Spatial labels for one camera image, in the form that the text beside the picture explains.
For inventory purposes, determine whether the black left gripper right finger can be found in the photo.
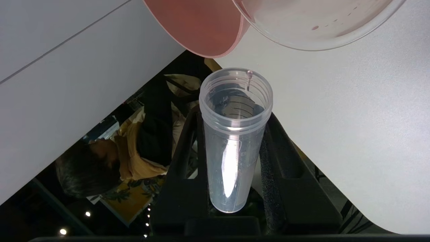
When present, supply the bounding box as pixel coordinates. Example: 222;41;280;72
250;113;343;234

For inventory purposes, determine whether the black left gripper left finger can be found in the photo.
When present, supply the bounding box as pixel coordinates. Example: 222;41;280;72
150;111;215;236

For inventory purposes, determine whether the red pigment test tube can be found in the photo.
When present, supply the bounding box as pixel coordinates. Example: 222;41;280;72
199;67;274;214

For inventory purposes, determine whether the clear glass beaker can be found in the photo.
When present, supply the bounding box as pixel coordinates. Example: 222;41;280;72
232;0;407;52

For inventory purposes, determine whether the yellow floral cloth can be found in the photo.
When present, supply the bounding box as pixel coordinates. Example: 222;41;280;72
99;177;165;227

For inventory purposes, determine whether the person in yellow shirt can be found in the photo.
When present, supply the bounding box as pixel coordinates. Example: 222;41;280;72
55;104;188;199

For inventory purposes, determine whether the pink bowl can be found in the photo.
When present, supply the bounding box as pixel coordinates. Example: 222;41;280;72
143;0;251;58

